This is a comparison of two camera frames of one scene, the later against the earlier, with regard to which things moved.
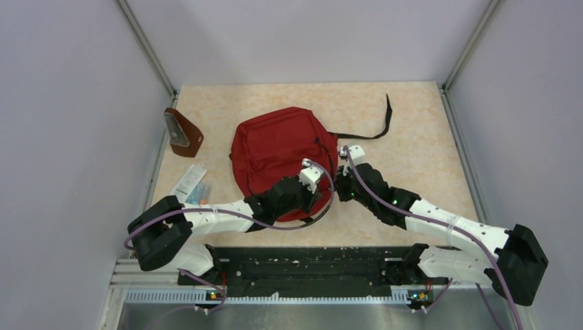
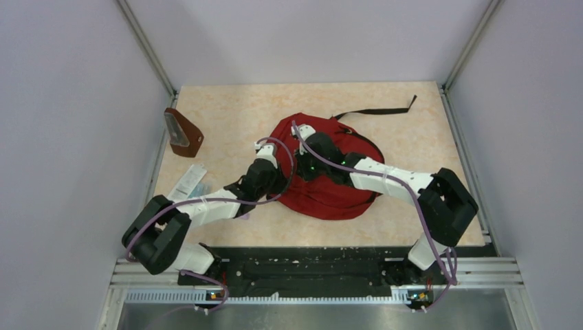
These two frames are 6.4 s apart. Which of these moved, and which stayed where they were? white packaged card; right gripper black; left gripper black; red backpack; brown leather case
Moved: red backpack; left gripper black; right gripper black
Stayed: white packaged card; brown leather case
